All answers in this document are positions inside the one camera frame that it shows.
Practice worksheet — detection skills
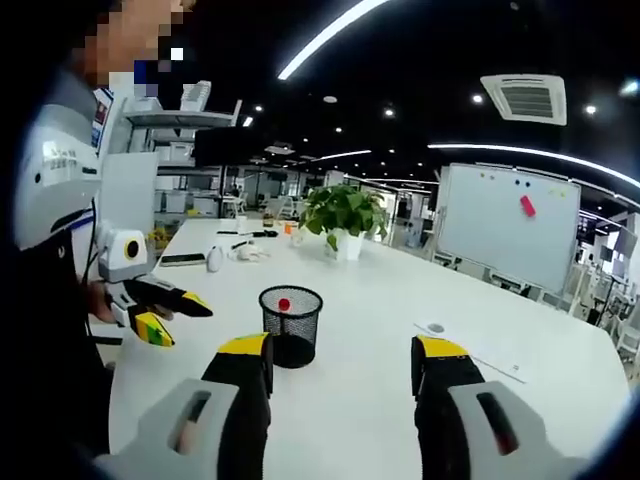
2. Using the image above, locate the green potted plant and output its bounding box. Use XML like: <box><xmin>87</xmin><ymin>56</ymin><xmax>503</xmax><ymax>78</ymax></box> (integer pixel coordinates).
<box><xmin>298</xmin><ymin>183</ymin><xmax>390</xmax><ymax>262</ymax></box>

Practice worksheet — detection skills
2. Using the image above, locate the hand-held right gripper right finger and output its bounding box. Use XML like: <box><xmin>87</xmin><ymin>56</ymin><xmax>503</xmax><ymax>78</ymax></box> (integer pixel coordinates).
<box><xmin>410</xmin><ymin>333</ymin><xmax>591</xmax><ymax>480</ymax></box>

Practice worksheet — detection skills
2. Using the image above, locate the white standing panel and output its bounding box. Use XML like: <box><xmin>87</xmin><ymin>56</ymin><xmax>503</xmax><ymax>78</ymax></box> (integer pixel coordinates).
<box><xmin>99</xmin><ymin>152</ymin><xmax>159</xmax><ymax>236</ymax></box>

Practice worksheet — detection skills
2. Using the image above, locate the thin curved ceiling light strip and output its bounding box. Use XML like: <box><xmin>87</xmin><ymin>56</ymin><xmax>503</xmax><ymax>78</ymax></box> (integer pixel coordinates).
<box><xmin>428</xmin><ymin>143</ymin><xmax>640</xmax><ymax>190</ymax></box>

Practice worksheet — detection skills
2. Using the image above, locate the white chest-worn device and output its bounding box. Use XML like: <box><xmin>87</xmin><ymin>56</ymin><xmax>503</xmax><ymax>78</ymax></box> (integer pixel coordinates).
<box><xmin>13</xmin><ymin>67</ymin><xmax>106</xmax><ymax>251</ymax></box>

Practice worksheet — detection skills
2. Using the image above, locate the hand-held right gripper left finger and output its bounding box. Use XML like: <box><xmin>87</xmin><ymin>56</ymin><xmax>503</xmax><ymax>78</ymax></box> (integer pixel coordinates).
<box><xmin>92</xmin><ymin>330</ymin><xmax>275</xmax><ymax>480</ymax></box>

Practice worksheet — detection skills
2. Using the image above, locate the long curved ceiling light strip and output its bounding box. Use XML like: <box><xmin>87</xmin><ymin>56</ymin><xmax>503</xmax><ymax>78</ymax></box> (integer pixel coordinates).
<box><xmin>277</xmin><ymin>0</ymin><xmax>391</xmax><ymax>81</ymax></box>

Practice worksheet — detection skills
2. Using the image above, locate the wall poster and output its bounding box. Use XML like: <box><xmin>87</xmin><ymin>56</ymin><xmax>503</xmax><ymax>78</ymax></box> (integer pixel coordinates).
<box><xmin>92</xmin><ymin>87</ymin><xmax>116</xmax><ymax>156</ymax></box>

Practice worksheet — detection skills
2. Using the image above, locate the black mesh pen holder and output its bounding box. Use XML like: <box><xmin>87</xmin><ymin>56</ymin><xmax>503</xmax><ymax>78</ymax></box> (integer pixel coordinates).
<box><xmin>258</xmin><ymin>284</ymin><xmax>324</xmax><ymax>370</ymax></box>

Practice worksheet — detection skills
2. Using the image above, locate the ceiling air conditioner vent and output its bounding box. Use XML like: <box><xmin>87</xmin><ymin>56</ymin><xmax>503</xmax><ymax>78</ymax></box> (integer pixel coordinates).
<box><xmin>479</xmin><ymin>73</ymin><xmax>568</xmax><ymax>127</ymax></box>

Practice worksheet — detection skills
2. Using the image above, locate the clear round dish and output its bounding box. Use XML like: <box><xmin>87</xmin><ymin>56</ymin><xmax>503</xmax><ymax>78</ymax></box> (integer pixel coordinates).
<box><xmin>229</xmin><ymin>241</ymin><xmax>271</xmax><ymax>262</ymax></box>

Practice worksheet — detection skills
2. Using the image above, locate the operator in white shirt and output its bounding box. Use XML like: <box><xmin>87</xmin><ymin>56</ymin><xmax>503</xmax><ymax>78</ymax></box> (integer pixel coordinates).
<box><xmin>14</xmin><ymin>239</ymin><xmax>111</xmax><ymax>461</ymax></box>

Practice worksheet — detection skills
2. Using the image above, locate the person's left hand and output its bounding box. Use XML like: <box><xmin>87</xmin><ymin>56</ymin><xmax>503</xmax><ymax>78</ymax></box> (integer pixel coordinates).
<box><xmin>87</xmin><ymin>282</ymin><xmax>174</xmax><ymax>324</ymax></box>

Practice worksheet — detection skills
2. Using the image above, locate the grey metal shelving rack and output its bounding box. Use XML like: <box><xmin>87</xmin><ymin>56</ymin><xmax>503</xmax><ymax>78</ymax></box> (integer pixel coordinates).
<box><xmin>122</xmin><ymin>99</ymin><xmax>244</xmax><ymax>221</ymax></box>

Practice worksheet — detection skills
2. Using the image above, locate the black cable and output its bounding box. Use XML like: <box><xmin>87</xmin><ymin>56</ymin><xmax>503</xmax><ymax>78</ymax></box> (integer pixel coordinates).
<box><xmin>79</xmin><ymin>197</ymin><xmax>101</xmax><ymax>284</ymax></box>

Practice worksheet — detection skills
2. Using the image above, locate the group of white office chairs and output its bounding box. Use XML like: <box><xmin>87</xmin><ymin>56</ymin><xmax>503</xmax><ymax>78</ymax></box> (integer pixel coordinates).
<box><xmin>569</xmin><ymin>259</ymin><xmax>640</xmax><ymax>371</ymax></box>

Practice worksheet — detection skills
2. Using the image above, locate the black monitor on pole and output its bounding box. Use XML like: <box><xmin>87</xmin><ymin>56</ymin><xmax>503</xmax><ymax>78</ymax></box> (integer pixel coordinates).
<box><xmin>193</xmin><ymin>127</ymin><xmax>251</xmax><ymax>169</ymax></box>

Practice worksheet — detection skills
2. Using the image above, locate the white ribbed device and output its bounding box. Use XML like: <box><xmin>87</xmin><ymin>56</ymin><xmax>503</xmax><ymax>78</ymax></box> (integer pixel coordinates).
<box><xmin>179</xmin><ymin>79</ymin><xmax>212</xmax><ymax>112</ymax></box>

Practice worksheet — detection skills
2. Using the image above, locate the black smartphone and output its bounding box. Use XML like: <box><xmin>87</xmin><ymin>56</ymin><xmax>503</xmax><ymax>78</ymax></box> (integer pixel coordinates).
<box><xmin>159</xmin><ymin>253</ymin><xmax>207</xmax><ymax>267</ymax></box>

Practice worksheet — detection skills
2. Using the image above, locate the white rolling whiteboard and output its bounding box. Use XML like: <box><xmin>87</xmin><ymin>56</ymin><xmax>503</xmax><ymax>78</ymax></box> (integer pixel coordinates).
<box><xmin>436</xmin><ymin>162</ymin><xmax>583</xmax><ymax>295</ymax></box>

